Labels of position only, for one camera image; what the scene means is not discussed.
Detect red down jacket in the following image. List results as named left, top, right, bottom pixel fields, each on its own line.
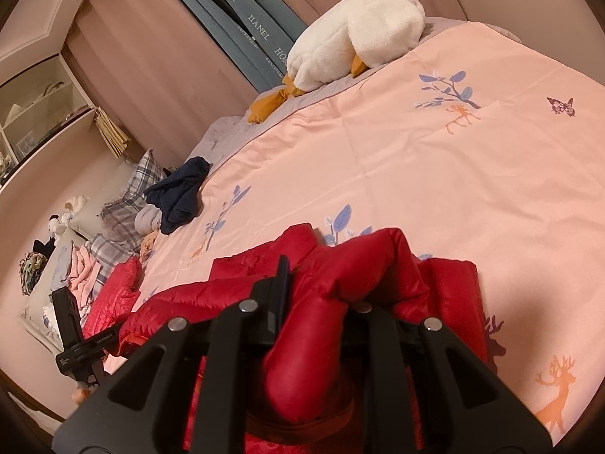
left=114, top=224, right=488, bottom=453
left=82, top=256, right=141, bottom=338

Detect pink folded clothes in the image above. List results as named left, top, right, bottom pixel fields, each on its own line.
left=68, top=245, right=101, bottom=309

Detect person's left hand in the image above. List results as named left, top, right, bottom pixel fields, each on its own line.
left=71, top=384, right=95, bottom=406

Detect plaid pillow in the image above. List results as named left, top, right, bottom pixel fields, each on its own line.
left=87, top=149, right=165, bottom=297

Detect dark navy garment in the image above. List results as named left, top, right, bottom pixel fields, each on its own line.
left=144, top=157, right=211, bottom=235

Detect yellow curtain tassel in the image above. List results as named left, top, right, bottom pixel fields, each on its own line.
left=94, top=107, right=130, bottom=158

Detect pink printed duvet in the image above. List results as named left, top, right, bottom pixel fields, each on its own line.
left=141, top=23, right=604, bottom=441

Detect beige curtain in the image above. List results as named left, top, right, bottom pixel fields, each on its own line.
left=62, top=0, right=465, bottom=167

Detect white goose plush toy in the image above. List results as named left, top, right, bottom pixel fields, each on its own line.
left=247, top=0, right=425, bottom=124

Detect wall shelf cabinet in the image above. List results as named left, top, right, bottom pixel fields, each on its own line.
left=1, top=53, right=96, bottom=183

